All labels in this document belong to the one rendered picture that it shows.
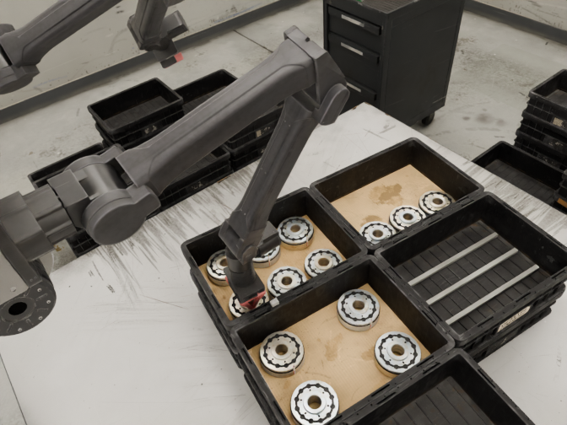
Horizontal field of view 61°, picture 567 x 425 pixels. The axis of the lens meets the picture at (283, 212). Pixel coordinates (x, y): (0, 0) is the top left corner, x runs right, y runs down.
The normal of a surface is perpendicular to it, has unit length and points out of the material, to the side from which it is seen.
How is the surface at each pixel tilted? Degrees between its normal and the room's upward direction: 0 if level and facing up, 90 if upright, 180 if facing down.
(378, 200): 0
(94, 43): 90
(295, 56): 19
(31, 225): 56
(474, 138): 0
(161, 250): 0
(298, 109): 66
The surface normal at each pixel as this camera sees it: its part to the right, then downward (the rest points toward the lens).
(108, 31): 0.61, 0.53
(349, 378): -0.07, -0.69
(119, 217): 0.61, 0.68
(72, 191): 0.07, -0.56
